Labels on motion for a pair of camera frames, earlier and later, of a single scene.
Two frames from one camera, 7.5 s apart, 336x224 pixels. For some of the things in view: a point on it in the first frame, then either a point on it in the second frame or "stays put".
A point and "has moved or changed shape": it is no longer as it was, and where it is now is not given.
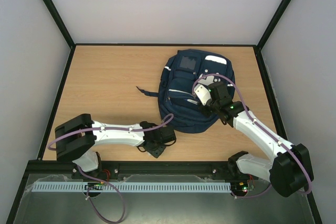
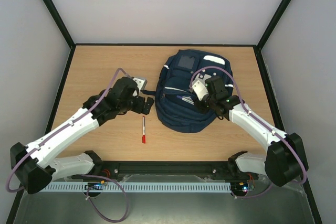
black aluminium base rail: (133, 168) stays put
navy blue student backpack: (178, 107) stays put
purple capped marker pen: (191, 101) has moved or changed shape
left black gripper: (157, 152) -> (140, 108)
